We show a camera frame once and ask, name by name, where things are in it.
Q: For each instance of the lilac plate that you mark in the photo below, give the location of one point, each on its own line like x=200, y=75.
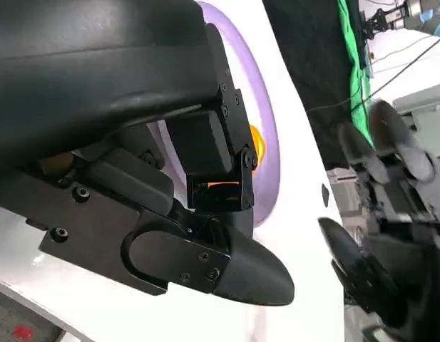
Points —
x=269, y=124

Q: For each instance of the grey machine box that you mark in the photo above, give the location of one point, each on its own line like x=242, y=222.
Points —
x=433, y=103

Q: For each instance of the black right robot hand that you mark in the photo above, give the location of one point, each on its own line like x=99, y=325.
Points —
x=401, y=221

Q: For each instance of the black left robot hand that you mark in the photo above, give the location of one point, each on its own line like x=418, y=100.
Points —
x=80, y=89

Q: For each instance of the black cloth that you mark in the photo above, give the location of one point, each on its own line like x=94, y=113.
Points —
x=305, y=53

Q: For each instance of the green cloth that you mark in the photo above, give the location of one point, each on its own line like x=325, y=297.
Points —
x=357, y=89

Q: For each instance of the black table marker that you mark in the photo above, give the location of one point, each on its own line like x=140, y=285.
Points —
x=325, y=195

